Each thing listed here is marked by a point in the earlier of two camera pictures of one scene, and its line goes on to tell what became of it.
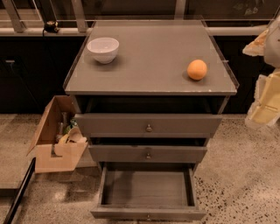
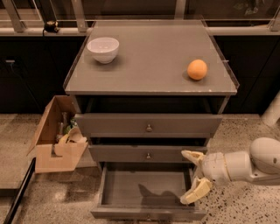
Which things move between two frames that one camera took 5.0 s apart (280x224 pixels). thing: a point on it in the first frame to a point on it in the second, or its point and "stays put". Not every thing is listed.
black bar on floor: x=14 y=207 stays put
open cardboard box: x=59 y=142 stays put
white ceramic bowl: x=103 y=49 stays put
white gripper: x=273 y=46 to x=213 y=167
